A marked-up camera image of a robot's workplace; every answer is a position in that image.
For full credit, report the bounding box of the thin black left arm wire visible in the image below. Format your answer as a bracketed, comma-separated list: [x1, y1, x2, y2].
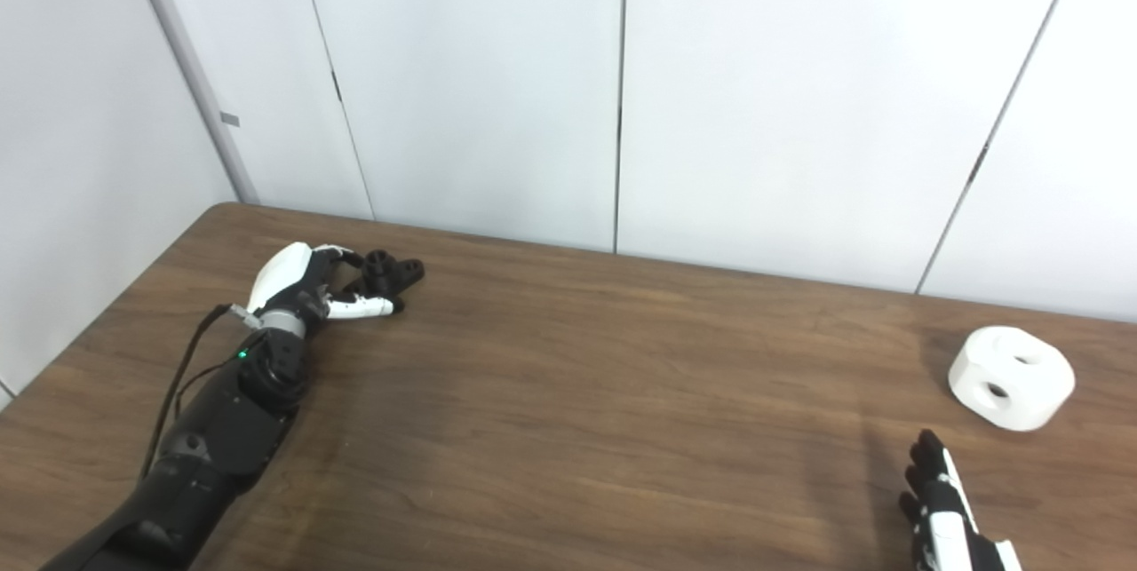
[174, 336, 266, 421]

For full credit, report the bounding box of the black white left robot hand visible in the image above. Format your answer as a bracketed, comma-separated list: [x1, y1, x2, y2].
[246, 242, 398, 337]

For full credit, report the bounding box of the black flanged holder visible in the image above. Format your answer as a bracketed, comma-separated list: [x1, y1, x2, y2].
[342, 249, 425, 316]

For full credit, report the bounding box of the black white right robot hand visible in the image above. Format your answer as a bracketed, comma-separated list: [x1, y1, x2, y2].
[897, 429, 1022, 571]

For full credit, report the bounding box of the round white piece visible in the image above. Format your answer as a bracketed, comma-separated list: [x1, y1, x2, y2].
[948, 326, 1077, 432]

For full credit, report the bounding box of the grey wall corner post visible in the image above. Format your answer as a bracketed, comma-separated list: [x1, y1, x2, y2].
[120, 0, 260, 206]

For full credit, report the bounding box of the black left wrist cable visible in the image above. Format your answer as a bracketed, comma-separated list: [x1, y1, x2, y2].
[138, 304, 263, 479]

